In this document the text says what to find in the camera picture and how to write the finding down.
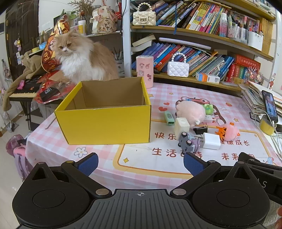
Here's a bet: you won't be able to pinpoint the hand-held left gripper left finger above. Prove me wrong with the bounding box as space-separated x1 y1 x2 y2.
24 153 113 198

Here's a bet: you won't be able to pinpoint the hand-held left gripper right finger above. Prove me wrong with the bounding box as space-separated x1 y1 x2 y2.
170 151 256 198

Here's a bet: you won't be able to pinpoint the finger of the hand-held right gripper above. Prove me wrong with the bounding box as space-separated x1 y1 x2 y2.
239 152 282 171

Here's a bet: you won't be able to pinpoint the black binder clip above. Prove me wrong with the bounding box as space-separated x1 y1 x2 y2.
193 125 209 135

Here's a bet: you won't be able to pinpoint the yellow cardboard box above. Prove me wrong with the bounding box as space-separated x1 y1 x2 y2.
54 76 152 145

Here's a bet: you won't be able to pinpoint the pink plush toy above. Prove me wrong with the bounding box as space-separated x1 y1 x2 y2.
176 100 206 128

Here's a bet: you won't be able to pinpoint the grey toy car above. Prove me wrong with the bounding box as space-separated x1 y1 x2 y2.
178 132 201 153

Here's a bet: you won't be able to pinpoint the white charger plug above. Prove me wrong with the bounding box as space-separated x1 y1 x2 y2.
201 132 221 150

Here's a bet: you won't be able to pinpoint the pink checked tablecloth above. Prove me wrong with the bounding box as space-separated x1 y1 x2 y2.
26 82 282 192

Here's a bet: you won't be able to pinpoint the yellow tape roll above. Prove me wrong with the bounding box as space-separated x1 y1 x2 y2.
259 118 276 135

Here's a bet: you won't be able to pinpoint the pink duck toy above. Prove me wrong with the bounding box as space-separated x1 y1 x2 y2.
216 123 240 141

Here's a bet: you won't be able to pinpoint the white cube block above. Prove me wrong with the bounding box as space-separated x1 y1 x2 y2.
175 117 190 140

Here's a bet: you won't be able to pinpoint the green small clip toy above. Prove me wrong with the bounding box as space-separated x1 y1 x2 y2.
164 111 175 126

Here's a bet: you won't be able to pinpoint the green frog toy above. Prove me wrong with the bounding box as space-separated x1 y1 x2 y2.
203 103 214 115

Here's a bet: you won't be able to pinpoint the black smartphone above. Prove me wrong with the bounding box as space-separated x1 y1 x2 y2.
262 90 278 122

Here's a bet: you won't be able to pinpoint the pink backpack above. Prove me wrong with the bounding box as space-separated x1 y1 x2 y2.
13 145 33 183

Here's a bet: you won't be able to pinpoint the stack of papers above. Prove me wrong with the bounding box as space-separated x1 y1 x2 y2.
240 80 282 115

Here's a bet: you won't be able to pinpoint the dark red bag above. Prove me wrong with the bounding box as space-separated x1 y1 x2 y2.
5 134 24 154

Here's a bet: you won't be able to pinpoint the red plastic packets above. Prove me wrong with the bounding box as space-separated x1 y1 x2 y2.
33 73 75 104

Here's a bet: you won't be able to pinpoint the small black box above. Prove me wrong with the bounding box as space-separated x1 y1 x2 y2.
39 86 61 102

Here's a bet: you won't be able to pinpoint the orange and white box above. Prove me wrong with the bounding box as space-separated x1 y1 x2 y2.
196 72 220 84

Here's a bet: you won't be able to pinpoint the brown cardboard sheet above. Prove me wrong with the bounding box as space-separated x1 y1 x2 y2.
47 70 73 82

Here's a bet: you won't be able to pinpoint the red boxed book set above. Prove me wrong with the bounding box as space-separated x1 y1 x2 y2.
226 55 261 83

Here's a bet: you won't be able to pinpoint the white quilted purse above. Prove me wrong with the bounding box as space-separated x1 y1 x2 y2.
167 52 189 77

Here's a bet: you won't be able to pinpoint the black electronic keyboard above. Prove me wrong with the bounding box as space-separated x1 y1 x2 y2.
9 76 44 98

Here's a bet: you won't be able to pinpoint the orange and white cat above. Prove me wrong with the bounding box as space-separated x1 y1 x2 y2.
53 30 119 85

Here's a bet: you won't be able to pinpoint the pink cylinder container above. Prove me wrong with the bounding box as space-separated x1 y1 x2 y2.
136 55 154 88

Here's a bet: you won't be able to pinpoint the brown plush cloth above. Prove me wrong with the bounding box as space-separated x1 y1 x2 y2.
2 51 43 112

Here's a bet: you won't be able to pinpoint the red and gold foil balloon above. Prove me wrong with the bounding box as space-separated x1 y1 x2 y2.
41 13 71 73

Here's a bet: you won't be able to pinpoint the row of blue books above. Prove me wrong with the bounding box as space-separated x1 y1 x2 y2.
132 42 235 80

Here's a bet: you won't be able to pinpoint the white pen holder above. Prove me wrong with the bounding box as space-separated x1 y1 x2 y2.
248 31 263 51

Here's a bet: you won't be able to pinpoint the white paper roll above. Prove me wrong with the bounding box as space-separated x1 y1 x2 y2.
159 37 217 50

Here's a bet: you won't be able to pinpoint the wooden bookshelf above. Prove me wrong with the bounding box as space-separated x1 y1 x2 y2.
122 0 277 92

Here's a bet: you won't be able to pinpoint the rabbit figurine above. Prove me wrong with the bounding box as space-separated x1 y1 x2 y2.
91 5 117 34

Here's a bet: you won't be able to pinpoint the leaning row of colourful books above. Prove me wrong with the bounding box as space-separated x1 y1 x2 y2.
152 0 225 36

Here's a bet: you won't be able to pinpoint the dark door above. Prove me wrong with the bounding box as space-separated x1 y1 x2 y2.
5 0 40 77

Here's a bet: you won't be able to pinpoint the cream quilted purse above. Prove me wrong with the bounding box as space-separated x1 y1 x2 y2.
133 3 156 26

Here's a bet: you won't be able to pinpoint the dried flower bunch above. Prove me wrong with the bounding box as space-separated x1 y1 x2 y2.
68 0 96 16

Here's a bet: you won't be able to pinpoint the white cable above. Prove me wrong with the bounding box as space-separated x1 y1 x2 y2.
251 112 282 154

